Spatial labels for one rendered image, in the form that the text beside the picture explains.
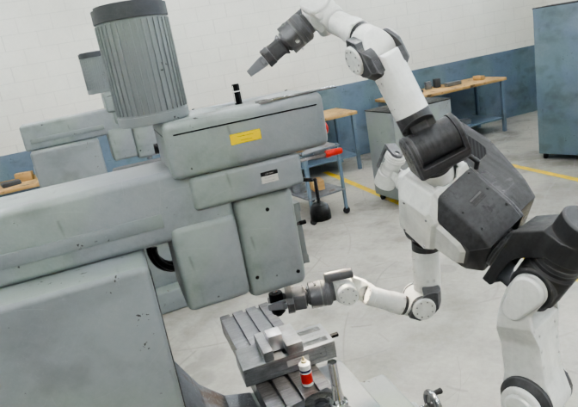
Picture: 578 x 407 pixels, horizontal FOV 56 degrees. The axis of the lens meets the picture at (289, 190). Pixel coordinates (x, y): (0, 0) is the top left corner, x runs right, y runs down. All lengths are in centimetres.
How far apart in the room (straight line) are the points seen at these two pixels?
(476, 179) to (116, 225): 96
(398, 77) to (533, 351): 79
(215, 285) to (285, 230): 26
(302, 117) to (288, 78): 702
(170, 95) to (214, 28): 680
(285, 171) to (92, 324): 66
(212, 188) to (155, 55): 39
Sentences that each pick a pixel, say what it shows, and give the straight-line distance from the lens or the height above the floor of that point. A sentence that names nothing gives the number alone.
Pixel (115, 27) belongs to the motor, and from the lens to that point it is 151.
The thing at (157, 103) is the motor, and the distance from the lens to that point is 151.
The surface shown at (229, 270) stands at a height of 144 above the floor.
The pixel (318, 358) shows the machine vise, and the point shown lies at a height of 92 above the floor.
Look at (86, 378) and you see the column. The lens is 156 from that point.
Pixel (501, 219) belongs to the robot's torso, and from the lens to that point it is 148.
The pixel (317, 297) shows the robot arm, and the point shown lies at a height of 124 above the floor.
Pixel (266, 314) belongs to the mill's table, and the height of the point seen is 90.
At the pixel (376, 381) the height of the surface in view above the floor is 70.
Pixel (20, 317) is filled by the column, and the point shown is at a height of 152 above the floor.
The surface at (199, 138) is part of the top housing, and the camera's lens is 149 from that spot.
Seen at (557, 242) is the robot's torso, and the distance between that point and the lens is 140.
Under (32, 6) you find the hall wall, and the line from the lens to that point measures 816.
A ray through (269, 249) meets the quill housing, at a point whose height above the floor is 146.
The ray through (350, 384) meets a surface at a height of 82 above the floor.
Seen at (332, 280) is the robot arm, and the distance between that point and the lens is 180.
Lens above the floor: 205
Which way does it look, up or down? 15 degrees down
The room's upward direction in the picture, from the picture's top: 10 degrees counter-clockwise
